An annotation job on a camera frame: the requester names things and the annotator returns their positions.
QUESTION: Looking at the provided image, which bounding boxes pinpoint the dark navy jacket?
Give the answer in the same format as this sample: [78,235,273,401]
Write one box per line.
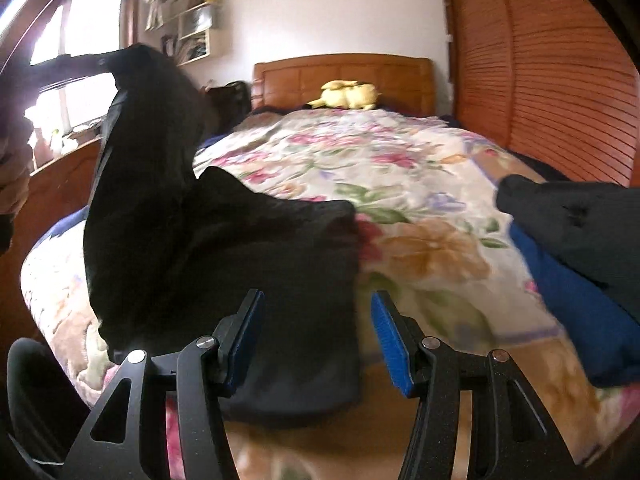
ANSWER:
[84,44,360,426]

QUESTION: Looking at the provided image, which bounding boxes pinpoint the folded dark and blue clothes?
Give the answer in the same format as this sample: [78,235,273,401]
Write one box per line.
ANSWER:
[496,174,639,388]

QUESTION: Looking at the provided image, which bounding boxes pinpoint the person's left hand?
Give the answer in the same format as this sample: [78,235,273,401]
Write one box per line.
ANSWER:
[1,101,32,216]

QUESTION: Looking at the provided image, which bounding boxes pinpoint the wooden desk with cabinets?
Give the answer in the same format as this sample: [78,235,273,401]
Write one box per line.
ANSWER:
[0,139,101,359]

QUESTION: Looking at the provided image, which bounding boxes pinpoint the navy blue bed sheet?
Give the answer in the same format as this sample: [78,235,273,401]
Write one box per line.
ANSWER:
[32,105,309,249]

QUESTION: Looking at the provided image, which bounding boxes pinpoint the dark wooden chair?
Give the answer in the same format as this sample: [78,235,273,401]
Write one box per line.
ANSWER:
[203,80,252,136]

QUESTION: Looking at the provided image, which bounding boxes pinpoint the floral quilt bedspread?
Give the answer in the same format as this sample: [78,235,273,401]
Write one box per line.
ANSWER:
[19,107,640,480]

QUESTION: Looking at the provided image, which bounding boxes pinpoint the yellow plush toy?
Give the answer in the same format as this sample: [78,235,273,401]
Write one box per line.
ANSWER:
[307,80,380,110]

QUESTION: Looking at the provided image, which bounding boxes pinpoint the wooden bed headboard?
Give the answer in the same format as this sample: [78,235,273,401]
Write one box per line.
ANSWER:
[250,52,437,117]

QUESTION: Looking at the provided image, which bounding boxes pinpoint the wooden louvered wardrobe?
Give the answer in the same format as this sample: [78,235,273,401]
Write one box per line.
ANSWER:
[448,0,639,186]

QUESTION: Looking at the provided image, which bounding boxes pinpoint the window with wooden frame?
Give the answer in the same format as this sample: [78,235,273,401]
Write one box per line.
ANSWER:
[0,0,144,162]

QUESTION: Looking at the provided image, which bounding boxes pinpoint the white wall shelf unit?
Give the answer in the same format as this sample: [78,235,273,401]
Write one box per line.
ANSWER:
[160,0,221,66]

